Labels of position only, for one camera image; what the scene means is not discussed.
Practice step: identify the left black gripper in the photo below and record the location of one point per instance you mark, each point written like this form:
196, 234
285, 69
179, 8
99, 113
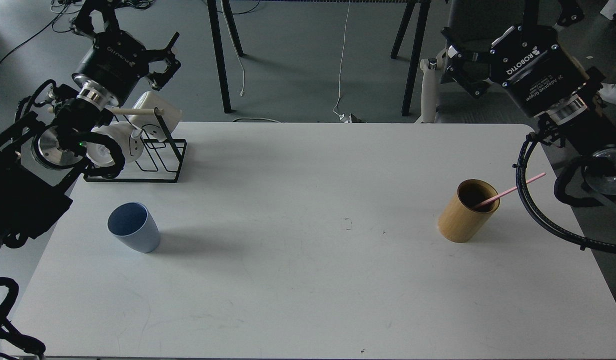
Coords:
110, 62

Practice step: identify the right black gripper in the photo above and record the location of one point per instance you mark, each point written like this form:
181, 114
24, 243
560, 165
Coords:
527, 61

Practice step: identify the pink chopstick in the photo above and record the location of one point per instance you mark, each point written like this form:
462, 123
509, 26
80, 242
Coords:
506, 192

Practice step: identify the blue plastic cup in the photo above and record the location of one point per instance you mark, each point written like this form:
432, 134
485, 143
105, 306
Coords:
134, 226

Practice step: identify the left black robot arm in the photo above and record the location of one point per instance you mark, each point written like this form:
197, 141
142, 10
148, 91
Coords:
51, 141

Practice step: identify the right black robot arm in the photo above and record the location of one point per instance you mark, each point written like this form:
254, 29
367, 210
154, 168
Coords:
589, 179

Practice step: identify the bamboo wooden cup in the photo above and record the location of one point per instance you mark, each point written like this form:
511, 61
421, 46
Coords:
463, 216

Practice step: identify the white mug rear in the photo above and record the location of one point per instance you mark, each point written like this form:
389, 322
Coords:
160, 116

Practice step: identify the black table legs left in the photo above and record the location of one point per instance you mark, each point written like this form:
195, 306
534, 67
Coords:
215, 9

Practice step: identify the black wire mug rack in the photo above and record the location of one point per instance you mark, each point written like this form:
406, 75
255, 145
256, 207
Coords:
146, 159

